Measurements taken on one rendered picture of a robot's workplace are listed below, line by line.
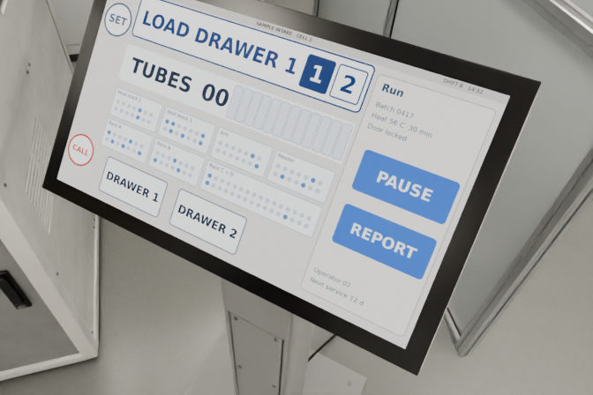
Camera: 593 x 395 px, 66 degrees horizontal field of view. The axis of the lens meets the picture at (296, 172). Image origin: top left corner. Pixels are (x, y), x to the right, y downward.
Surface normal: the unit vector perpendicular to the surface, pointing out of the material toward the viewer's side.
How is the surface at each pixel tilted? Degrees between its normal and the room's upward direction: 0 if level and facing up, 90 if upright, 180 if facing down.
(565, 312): 0
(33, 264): 90
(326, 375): 5
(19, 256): 90
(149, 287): 0
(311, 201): 50
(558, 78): 90
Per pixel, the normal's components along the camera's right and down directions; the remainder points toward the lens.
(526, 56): -0.98, 0.11
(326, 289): -0.32, 0.03
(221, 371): -0.03, -0.73
